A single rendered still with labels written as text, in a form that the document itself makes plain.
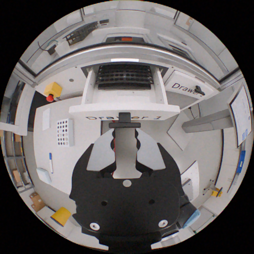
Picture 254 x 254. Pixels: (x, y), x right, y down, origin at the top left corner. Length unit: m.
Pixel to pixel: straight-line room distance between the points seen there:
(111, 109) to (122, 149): 0.95
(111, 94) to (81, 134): 0.21
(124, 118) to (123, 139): 0.91
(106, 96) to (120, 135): 0.85
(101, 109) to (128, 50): 0.17
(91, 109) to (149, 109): 0.13
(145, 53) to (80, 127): 0.37
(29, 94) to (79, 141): 0.69
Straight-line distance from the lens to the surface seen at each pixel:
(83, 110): 0.20
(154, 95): 0.32
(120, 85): 0.27
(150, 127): 1.16
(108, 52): 0.26
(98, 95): 0.31
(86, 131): 0.37
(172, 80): 0.34
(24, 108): 0.85
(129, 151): 1.11
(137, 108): 0.18
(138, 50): 0.25
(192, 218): 0.50
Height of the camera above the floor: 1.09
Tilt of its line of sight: 83 degrees down
